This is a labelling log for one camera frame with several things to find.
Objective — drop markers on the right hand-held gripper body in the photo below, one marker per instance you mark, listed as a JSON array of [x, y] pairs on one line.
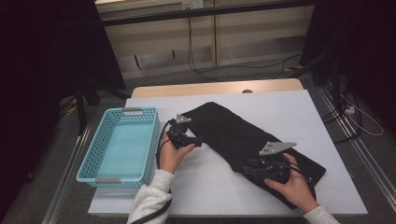
[[274, 169]]

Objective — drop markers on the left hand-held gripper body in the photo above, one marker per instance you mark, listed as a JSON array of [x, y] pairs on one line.
[[179, 138]]

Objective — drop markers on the black shorts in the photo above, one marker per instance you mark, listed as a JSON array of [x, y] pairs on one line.
[[224, 130]]

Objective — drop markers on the light blue plastic basket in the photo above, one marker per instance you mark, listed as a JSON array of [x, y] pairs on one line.
[[124, 149]]

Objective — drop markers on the person's left hand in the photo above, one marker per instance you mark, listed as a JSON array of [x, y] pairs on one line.
[[169, 158]]

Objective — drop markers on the person's right hand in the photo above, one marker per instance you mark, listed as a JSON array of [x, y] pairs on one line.
[[295, 193]]

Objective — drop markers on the white table mat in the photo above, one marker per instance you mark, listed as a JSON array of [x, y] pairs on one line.
[[218, 193]]

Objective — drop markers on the black tripod stand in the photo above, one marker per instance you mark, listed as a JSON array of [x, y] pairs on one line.
[[81, 115]]

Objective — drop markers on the black metal stand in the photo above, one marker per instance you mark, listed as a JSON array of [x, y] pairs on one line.
[[335, 87]]

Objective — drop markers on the beige cabinet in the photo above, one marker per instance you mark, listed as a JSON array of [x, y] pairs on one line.
[[249, 40]]

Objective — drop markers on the black horizontal bar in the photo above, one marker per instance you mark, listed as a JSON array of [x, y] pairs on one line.
[[202, 12]]

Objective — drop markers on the narrow black curtain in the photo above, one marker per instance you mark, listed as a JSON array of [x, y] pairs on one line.
[[367, 46]]

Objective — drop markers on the wide black curtain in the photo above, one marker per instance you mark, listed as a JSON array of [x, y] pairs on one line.
[[37, 62]]

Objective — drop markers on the aluminium floor rail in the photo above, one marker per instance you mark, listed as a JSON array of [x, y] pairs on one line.
[[62, 186], [373, 174]]

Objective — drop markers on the white wall socket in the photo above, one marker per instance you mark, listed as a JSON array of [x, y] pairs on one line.
[[192, 3]]

